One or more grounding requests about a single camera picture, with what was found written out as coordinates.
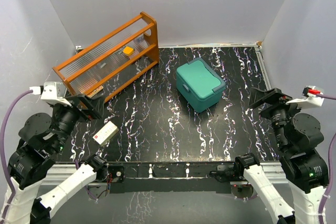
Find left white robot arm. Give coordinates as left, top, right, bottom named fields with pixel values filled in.
left=1, top=94, right=109, bottom=223

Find yellow-orange small block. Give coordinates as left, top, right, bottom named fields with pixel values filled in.
left=123, top=46, right=134, bottom=56

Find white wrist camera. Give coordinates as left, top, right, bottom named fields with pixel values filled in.
left=286, top=86, right=335, bottom=109
left=29, top=81, right=71, bottom=106

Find cream medicine carton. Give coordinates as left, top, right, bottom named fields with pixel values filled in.
left=93, top=121, right=119, bottom=146

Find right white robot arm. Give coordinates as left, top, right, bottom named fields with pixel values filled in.
left=234, top=86, right=332, bottom=223

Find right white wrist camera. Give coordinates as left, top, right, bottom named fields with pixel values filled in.
left=286, top=86, right=335, bottom=109

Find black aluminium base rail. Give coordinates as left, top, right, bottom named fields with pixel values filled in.
left=28, top=161, right=313, bottom=196

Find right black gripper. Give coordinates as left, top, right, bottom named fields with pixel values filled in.
left=248, top=87, right=308, bottom=150

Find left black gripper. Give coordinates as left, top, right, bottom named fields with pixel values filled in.
left=52, top=92, right=106, bottom=152

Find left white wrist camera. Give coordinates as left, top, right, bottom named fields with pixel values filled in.
left=29, top=81, right=71, bottom=106

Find teal medicine box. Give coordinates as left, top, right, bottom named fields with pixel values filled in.
left=176, top=58, right=226, bottom=113

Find orange wooden shelf rack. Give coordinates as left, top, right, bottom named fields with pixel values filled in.
left=53, top=12, right=160, bottom=101

